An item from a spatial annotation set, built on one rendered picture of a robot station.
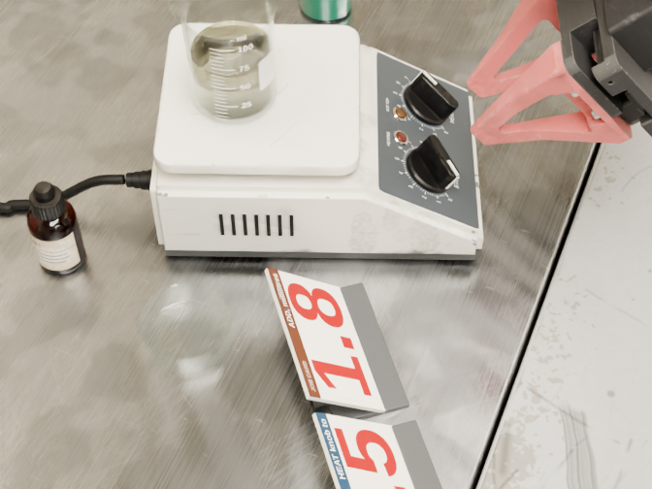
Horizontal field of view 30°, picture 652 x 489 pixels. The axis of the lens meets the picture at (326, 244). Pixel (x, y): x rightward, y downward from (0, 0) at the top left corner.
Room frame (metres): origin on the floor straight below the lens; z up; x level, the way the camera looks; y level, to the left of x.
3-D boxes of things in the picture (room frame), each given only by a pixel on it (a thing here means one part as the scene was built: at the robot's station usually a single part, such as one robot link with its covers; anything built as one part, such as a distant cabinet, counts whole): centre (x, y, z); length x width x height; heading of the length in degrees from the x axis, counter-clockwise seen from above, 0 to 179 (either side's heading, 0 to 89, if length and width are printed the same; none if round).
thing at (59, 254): (0.46, 0.17, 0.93); 0.03 x 0.03 x 0.07
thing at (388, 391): (0.39, -0.01, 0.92); 0.09 x 0.06 x 0.04; 17
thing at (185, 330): (0.40, 0.08, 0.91); 0.06 x 0.06 x 0.02
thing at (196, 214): (0.52, 0.01, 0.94); 0.22 x 0.13 x 0.08; 90
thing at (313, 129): (0.52, 0.04, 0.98); 0.12 x 0.12 x 0.01; 0
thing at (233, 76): (0.51, 0.06, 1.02); 0.06 x 0.05 x 0.08; 89
